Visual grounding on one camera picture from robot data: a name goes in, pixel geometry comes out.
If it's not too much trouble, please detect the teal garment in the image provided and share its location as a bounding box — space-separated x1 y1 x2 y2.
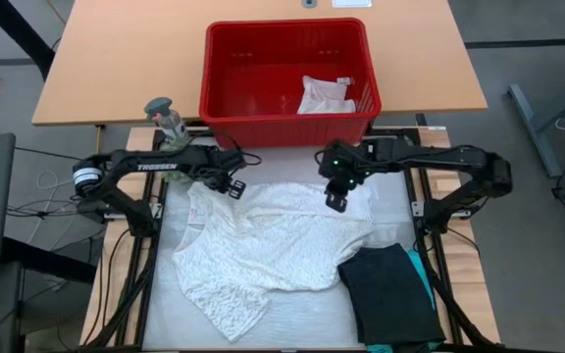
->
364 248 443 353

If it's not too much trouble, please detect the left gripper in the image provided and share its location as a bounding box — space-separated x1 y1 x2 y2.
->
197 145 248 201

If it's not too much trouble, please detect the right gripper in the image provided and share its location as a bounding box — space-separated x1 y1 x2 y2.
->
317 140 378 214

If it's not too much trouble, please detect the black jacket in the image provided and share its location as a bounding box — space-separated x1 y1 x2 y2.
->
335 242 447 347

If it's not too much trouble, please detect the red plastic laundry bin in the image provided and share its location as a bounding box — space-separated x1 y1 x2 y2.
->
198 18 383 151

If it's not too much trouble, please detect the black aluminium table frame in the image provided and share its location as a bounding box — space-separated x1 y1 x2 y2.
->
85 126 499 353

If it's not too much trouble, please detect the green potted succulent plant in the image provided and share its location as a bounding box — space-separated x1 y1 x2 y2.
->
157 138 196 183

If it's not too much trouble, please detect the orange wooden desk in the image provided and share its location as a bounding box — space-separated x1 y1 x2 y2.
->
30 0 489 127

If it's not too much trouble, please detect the grey metal desk leg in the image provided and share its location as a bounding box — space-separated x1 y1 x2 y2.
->
507 73 565 178

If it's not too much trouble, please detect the black diagonal desk beam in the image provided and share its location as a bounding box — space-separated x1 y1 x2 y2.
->
0 0 58 79

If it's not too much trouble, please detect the small pinkish white garment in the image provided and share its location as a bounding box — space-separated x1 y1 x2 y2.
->
295 75 358 116

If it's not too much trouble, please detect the clear spray bottle grey head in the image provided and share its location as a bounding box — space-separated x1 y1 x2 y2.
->
143 96 193 146

